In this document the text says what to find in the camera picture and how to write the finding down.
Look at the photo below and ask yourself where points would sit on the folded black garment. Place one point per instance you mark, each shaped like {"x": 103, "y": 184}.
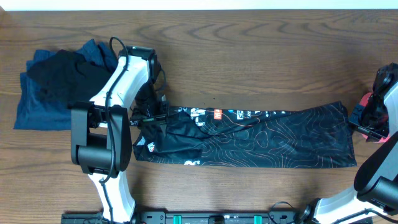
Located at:
{"x": 67, "y": 77}

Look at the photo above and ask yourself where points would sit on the folded navy blue garment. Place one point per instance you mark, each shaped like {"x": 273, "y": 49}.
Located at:
{"x": 35, "y": 113}

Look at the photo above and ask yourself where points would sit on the black orange patterned jersey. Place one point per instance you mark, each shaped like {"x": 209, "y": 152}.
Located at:
{"x": 315, "y": 138}

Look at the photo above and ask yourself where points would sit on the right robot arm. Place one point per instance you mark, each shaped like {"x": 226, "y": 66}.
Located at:
{"x": 374, "y": 192}

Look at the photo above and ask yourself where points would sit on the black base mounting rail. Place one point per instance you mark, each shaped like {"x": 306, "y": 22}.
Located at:
{"x": 275, "y": 215}

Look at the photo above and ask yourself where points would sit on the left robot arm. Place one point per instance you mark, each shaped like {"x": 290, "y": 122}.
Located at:
{"x": 101, "y": 141}

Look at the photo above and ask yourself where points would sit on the red t-shirt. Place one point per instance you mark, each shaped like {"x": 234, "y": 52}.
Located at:
{"x": 364, "y": 102}

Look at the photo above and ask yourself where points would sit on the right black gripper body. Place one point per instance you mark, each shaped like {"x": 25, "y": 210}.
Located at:
{"x": 374, "y": 119}

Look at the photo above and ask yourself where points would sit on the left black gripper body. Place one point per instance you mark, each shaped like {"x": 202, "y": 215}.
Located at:
{"x": 148, "y": 108}

